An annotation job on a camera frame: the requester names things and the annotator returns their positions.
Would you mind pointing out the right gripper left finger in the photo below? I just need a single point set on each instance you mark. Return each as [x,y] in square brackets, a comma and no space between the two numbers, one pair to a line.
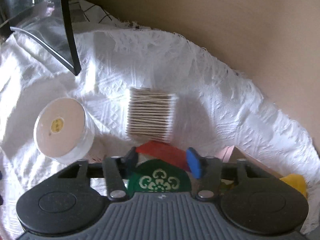
[115,170]

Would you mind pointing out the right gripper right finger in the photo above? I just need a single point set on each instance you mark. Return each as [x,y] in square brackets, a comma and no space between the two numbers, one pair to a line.
[209,172]

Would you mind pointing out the red packet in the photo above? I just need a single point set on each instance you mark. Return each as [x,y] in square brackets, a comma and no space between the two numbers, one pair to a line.
[165,152]

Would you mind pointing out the cotton swab pack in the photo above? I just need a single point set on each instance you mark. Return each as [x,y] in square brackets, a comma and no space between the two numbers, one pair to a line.
[151,114]

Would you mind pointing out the yellow plastic funnel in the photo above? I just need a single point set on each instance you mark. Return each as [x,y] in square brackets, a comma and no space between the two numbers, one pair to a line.
[297,182]

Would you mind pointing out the pink cardboard box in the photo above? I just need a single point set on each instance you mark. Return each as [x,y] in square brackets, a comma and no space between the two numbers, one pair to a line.
[231,154]

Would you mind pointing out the green lid glass jar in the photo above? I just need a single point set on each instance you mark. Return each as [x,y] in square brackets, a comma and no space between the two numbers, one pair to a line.
[158,176]

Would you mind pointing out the flower label plastic jar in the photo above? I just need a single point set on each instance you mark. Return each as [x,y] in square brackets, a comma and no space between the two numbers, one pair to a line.
[64,131]

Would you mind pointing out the white textured table cloth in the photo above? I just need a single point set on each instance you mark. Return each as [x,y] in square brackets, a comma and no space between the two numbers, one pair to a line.
[217,106]

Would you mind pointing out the black computer monitor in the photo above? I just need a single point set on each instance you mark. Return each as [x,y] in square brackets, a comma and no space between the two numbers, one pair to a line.
[48,22]

